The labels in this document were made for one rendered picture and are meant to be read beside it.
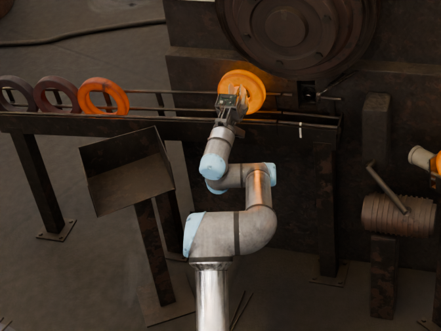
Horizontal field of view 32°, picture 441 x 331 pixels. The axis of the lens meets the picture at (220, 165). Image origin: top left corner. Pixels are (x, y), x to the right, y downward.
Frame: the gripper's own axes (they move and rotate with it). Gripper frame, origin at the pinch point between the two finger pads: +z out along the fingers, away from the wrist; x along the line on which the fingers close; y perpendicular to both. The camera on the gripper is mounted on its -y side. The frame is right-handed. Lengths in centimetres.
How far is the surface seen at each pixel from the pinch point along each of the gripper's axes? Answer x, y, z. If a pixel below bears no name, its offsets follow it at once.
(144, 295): 40, -69, -48
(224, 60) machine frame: 6.5, 4.8, 6.7
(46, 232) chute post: 94, -74, -26
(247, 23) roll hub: -9.6, 34.0, -4.4
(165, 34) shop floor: 102, -116, 128
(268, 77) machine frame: -7.8, -0.3, 5.3
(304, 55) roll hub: -25.5, 24.3, -6.4
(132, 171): 33.0, -13.0, -28.4
